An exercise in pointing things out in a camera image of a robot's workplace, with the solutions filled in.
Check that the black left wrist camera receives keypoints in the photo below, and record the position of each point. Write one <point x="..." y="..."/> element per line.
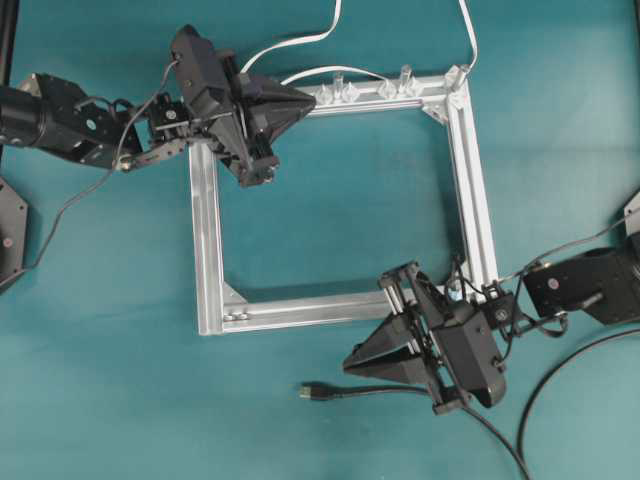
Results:
<point x="200" y="74"/>

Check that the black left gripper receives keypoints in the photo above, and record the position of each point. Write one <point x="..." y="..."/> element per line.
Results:
<point x="234" y="123"/>

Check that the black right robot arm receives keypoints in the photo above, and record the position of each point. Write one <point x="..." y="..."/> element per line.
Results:
<point x="602" y="282"/>

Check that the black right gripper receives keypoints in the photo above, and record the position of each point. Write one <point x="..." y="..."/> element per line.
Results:
<point x="402" y="349"/>

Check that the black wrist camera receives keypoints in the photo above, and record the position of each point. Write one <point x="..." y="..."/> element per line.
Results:
<point x="470" y="353"/>
<point x="200" y="74"/>

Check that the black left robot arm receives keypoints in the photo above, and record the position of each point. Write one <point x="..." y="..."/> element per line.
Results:
<point x="56" y="116"/>

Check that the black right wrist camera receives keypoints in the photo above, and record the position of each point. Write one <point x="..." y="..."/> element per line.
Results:
<point x="470" y="353"/>

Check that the aluminium extrusion square frame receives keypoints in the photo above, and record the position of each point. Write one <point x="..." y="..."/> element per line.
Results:
<point x="221" y="309"/>

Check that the clear plastic cable clip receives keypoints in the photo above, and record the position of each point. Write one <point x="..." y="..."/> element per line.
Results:
<point x="387" y="90"/>
<point x="344" y="92"/>
<point x="406" y="81"/>

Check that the clear plastic corner clip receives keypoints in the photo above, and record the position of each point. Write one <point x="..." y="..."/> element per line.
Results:
<point x="456" y="76"/>

